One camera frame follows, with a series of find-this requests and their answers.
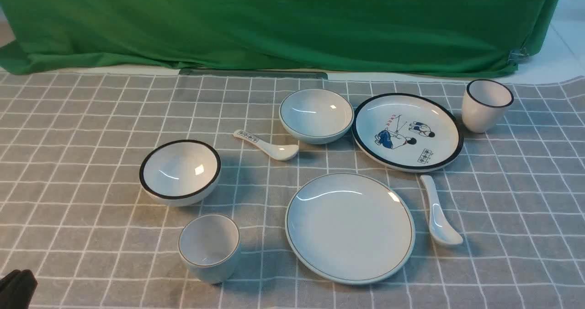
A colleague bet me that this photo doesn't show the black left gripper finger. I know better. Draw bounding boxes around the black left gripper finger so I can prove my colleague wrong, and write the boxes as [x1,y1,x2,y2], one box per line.
[0,269,38,309]

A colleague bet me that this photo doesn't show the pale green ceramic cup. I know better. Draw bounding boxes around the pale green ceramic cup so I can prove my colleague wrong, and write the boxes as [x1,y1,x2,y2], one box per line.
[178,213,242,284]

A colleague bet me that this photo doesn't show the pale green ceramic bowl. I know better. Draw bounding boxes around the pale green ceramic bowl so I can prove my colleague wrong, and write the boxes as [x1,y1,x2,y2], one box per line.
[278,88,355,145]

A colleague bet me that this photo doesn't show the plain white ceramic spoon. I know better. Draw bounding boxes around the plain white ceramic spoon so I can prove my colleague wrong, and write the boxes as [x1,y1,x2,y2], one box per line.
[420,175,463,246]

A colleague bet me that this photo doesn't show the grey checked tablecloth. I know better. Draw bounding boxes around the grey checked tablecloth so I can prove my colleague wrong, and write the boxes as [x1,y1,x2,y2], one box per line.
[0,72,585,309]

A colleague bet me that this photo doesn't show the black rimmed white bowl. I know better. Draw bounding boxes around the black rimmed white bowl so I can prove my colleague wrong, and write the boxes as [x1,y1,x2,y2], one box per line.
[138,139,222,207]

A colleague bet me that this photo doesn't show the white spoon with print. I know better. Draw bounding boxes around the white spoon with print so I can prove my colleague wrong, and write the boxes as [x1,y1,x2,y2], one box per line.
[233,129,300,161]

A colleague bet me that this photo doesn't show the pale green large plate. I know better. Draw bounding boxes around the pale green large plate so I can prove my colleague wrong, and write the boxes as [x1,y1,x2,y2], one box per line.
[284,172,416,285]

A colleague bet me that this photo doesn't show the green backdrop cloth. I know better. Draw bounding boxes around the green backdrop cloth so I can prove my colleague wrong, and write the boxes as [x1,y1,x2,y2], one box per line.
[1,0,558,78]

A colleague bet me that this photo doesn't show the black rimmed illustrated plate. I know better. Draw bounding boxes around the black rimmed illustrated plate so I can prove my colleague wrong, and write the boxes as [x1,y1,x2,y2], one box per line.
[351,93,464,172]

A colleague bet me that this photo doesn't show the black rimmed white cup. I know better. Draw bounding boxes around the black rimmed white cup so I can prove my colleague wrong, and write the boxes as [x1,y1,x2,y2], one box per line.
[462,79,515,133]

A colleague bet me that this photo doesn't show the metal clip on backdrop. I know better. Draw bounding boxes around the metal clip on backdrop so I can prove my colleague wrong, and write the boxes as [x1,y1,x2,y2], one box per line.
[508,47,531,64]

